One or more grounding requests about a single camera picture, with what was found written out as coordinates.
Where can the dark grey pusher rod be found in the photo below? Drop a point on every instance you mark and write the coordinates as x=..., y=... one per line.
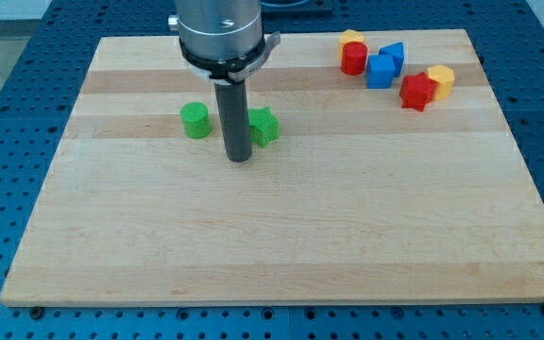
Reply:
x=233, y=113

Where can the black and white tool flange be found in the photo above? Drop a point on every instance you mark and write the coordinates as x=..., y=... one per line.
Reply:
x=231, y=71

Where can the green star block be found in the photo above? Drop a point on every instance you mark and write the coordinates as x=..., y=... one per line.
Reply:
x=264, y=126

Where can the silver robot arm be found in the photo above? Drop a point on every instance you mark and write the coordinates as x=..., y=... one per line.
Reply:
x=223, y=42

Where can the blue cube block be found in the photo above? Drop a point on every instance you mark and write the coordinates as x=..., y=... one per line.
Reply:
x=379, y=72

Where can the red star block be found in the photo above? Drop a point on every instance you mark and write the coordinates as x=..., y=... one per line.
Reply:
x=417, y=91

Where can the green cylinder block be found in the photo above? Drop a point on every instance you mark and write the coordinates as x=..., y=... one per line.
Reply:
x=196, y=120

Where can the red cylinder block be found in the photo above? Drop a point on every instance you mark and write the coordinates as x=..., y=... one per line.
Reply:
x=353, y=61

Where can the yellow pentagon block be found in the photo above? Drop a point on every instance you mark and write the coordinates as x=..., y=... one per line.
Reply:
x=348, y=36

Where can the wooden board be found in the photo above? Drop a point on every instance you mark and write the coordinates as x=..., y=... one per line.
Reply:
x=359, y=201

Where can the blue triangle block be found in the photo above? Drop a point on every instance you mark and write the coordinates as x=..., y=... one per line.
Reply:
x=396, y=52

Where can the yellow hexagon block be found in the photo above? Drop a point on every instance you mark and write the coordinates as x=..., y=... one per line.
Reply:
x=444, y=76

